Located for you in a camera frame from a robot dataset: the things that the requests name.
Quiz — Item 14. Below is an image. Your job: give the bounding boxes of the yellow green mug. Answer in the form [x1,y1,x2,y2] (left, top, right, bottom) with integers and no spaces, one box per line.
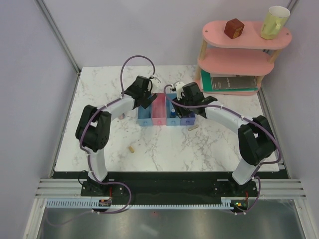
[261,5,291,40]

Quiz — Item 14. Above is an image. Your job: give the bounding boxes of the dark setup guide booklet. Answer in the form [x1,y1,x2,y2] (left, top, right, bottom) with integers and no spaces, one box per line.
[211,76,258,91]

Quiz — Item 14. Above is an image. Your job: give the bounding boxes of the white chalk stick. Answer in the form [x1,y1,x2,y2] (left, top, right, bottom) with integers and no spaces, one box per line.
[188,125,199,131]

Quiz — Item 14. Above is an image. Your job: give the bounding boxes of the cyan drawer bin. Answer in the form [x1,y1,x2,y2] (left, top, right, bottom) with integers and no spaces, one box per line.
[165,97,180,126]

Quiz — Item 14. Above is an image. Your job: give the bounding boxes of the white cable duct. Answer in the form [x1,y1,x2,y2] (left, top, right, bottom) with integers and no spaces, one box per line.
[46,198,233,210]

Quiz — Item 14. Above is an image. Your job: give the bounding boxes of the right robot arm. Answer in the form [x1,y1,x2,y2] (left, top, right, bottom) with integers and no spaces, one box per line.
[171,81,278,196]

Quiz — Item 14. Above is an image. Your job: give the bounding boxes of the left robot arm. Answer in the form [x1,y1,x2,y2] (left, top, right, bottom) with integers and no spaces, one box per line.
[75,76,157,196]

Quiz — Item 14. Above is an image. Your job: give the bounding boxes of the blue cap stamp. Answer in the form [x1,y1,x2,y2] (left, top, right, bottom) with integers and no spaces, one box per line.
[170,108,176,118]

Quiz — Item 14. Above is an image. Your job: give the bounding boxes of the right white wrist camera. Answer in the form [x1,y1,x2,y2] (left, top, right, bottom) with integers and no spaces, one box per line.
[170,81,185,100]

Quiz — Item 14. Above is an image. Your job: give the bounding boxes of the pink drawer bin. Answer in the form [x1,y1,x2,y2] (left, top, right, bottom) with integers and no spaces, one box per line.
[152,93,166,125]

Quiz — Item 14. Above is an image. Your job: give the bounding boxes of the pink three tier shelf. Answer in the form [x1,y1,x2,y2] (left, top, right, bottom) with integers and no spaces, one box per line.
[194,20,292,88]

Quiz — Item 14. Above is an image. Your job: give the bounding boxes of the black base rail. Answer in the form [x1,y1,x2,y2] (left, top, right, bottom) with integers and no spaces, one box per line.
[53,170,293,205]

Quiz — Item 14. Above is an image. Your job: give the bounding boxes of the light blue drawer bin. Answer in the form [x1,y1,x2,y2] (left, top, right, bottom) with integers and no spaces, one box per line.
[137,103,153,127]

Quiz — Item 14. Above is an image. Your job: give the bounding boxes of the brown cube box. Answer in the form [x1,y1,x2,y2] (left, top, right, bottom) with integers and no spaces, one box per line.
[224,18,245,39]

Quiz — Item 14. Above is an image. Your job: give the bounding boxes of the purple drawer bin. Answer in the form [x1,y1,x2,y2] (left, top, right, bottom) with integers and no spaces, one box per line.
[180,112,196,125]

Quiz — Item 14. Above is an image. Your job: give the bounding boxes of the green folder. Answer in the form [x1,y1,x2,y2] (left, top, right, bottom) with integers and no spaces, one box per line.
[201,70,255,92]

